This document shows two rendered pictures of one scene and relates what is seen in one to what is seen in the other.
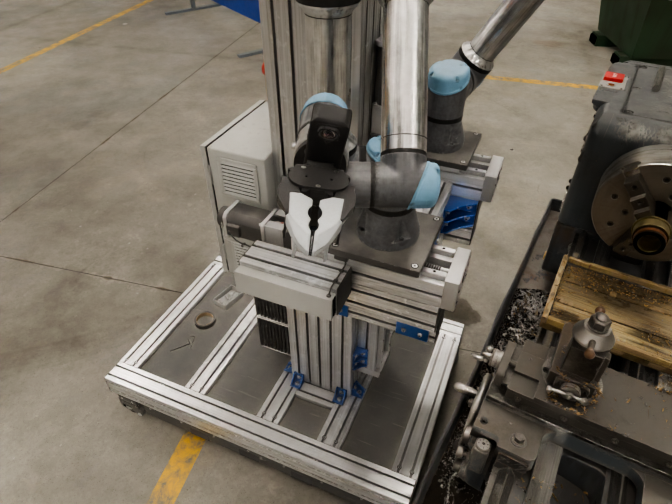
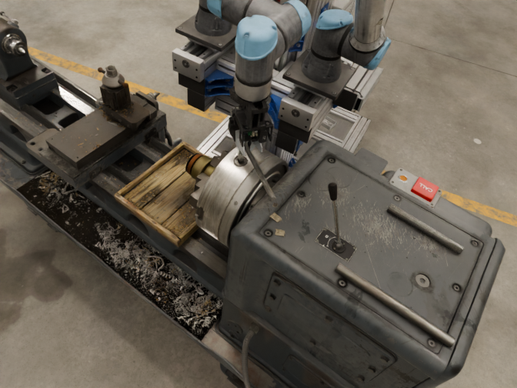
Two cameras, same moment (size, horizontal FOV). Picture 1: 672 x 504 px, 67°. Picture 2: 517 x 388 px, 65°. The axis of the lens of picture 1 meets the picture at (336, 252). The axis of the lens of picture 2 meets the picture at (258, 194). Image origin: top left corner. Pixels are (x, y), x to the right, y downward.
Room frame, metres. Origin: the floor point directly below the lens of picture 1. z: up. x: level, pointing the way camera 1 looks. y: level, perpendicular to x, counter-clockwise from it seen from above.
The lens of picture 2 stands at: (1.21, -1.68, 2.07)
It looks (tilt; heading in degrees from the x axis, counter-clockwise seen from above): 52 degrees down; 88
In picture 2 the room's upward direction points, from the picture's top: 10 degrees clockwise
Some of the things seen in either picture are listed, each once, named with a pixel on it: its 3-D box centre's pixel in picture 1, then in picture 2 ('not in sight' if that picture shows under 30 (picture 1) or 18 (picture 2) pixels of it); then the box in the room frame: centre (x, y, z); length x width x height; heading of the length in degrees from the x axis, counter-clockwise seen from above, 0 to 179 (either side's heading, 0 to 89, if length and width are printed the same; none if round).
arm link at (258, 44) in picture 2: not in sight; (256, 50); (1.19, -0.99, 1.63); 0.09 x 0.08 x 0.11; 60
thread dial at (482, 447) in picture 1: (479, 454); not in sight; (0.57, -0.32, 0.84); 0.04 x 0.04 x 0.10; 60
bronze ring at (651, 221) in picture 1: (650, 234); (203, 169); (1.06, -0.83, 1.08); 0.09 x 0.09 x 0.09; 60
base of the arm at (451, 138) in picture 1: (441, 126); (324, 59); (1.42, -0.32, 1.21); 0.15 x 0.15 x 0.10
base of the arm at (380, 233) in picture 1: (389, 214); (213, 15); (0.96, -0.12, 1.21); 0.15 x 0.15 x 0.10
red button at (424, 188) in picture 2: (613, 78); (424, 189); (1.69, -0.94, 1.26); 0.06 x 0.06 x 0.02; 60
